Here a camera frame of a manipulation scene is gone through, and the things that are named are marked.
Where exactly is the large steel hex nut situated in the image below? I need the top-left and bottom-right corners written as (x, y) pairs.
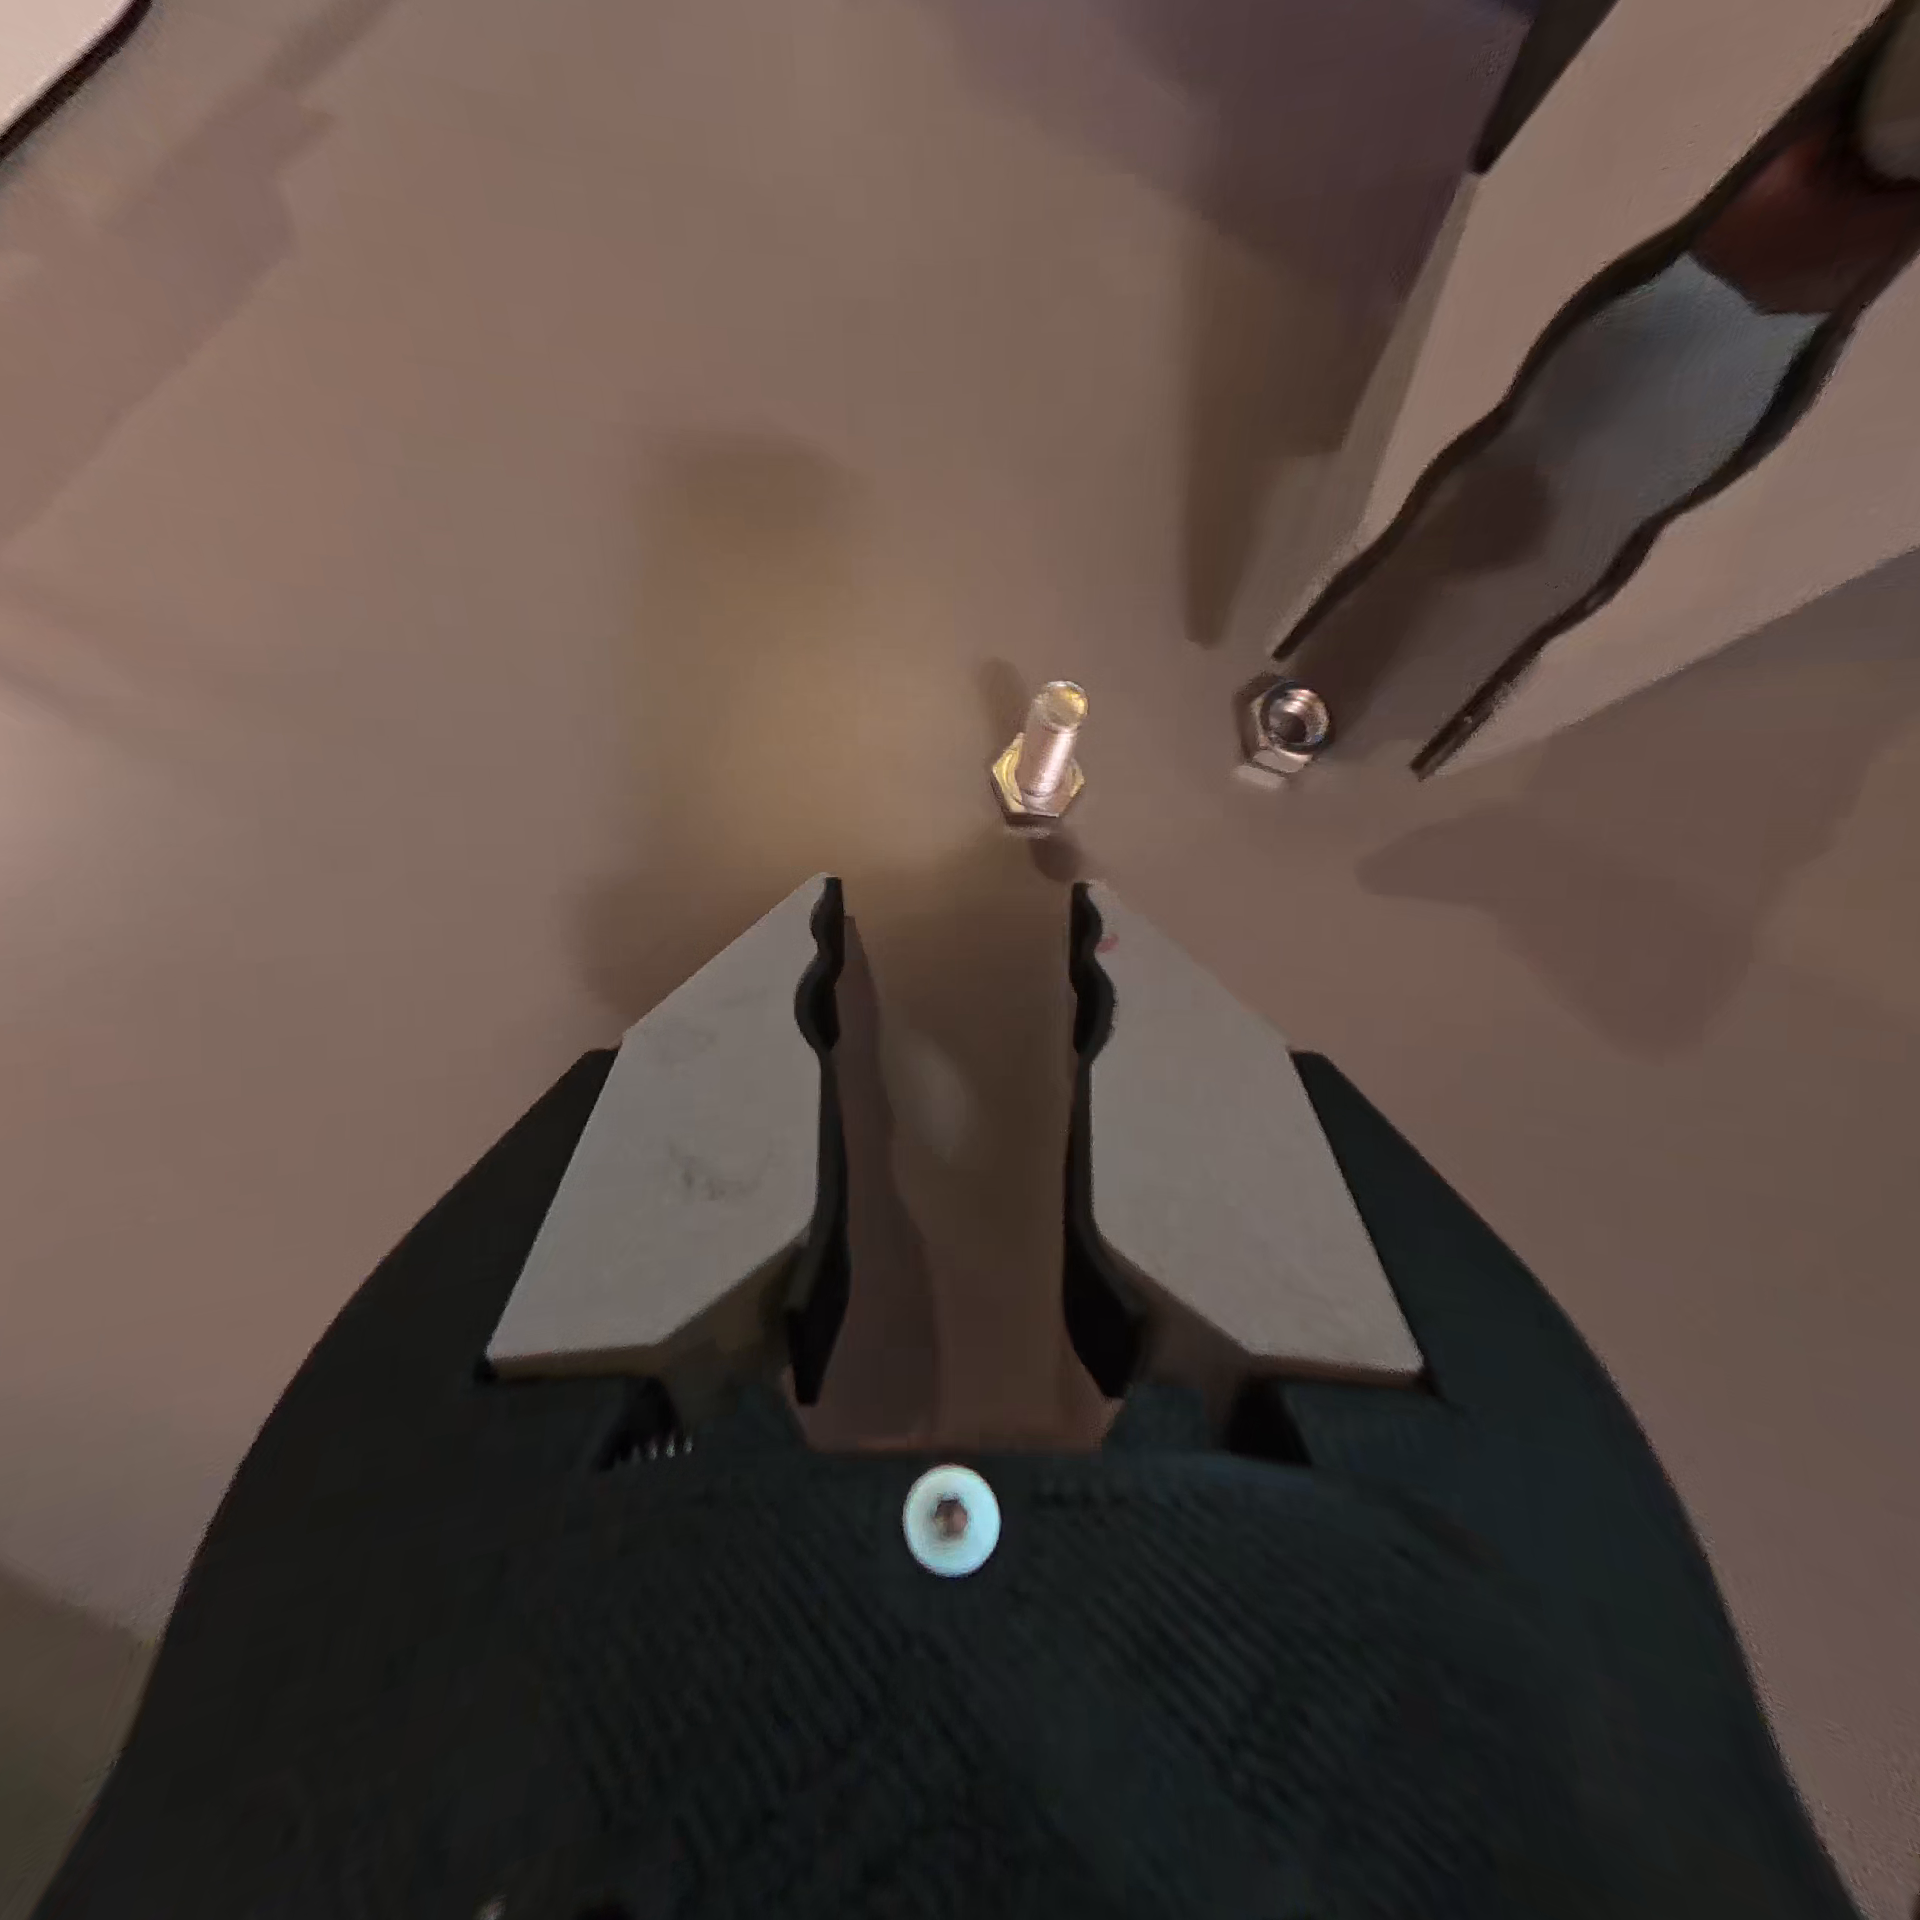
top-left (1231, 673), bottom-right (1334, 786)

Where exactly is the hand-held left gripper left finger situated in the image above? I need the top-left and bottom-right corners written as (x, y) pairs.
top-left (484, 873), bottom-right (853, 1409)

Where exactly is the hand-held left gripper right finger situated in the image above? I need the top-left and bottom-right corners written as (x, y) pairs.
top-left (1062, 879), bottom-right (1426, 1402)

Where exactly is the long steel hex bolt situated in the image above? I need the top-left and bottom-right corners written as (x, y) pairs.
top-left (984, 678), bottom-right (1094, 836)

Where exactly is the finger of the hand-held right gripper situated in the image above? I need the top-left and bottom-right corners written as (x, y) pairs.
top-left (1270, 0), bottom-right (1903, 663)
top-left (1413, 181), bottom-right (1920, 779)

